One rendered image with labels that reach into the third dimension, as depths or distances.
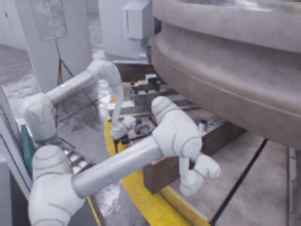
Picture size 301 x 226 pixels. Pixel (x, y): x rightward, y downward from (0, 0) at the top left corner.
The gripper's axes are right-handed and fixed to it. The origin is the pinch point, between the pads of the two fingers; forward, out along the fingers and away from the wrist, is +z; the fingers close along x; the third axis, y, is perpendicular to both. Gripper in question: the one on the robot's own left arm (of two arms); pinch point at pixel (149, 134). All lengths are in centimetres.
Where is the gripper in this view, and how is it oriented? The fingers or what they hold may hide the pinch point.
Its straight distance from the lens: 176.0
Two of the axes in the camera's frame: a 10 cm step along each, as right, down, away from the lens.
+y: 0.7, 8.9, 4.5
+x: -7.9, 3.3, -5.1
